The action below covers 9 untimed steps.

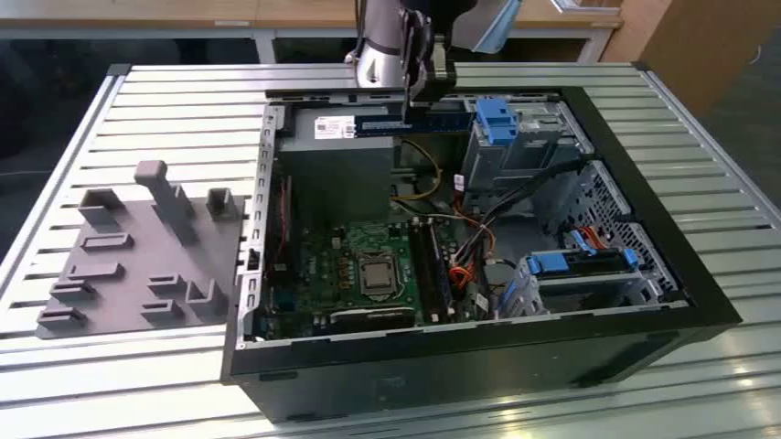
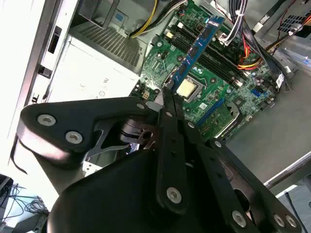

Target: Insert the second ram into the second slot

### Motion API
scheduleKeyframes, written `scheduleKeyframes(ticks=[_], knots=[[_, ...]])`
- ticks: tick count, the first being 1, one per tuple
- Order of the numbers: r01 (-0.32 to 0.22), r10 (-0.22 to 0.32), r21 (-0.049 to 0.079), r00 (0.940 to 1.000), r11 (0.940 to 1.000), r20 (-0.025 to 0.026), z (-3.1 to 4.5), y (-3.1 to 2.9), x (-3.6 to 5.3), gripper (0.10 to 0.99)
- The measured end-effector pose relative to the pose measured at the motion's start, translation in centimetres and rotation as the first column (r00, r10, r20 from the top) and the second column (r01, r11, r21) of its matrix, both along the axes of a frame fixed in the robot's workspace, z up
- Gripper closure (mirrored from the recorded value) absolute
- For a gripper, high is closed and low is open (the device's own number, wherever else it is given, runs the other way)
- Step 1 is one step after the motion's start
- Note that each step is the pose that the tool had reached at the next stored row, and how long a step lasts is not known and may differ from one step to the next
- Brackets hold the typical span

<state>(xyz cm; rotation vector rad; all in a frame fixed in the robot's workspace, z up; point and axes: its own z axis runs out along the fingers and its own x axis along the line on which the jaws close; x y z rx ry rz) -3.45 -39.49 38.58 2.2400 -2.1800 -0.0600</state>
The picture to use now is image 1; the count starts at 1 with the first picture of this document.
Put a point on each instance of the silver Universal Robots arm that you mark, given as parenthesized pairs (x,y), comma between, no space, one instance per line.
(378,46)

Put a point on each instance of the grey parts rack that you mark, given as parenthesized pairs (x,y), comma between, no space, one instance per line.
(140,283)

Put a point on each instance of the blue disk carrier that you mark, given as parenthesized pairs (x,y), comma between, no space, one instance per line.
(495,121)
(551,264)

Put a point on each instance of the wooden desk with white frame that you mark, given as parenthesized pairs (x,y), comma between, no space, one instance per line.
(183,13)

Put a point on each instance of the grey power supply with label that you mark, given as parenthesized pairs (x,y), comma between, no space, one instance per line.
(335,183)

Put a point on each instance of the black open PC case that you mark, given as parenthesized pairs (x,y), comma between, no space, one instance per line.
(427,366)

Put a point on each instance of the silver disk bay cage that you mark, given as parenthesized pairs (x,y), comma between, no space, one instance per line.
(525,155)
(586,292)

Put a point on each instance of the green motherboard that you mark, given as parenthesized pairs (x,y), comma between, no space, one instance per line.
(330,274)

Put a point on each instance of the silver CPU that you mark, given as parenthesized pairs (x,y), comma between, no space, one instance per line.
(378,278)

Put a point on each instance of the round grey speaker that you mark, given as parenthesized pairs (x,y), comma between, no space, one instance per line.
(501,272)

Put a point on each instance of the wooden cabinet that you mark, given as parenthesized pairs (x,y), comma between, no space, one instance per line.
(689,41)

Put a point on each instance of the black graphics card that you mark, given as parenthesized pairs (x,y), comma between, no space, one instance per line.
(372,316)

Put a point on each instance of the CPU socket metal frame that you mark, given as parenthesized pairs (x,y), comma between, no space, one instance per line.
(359,279)

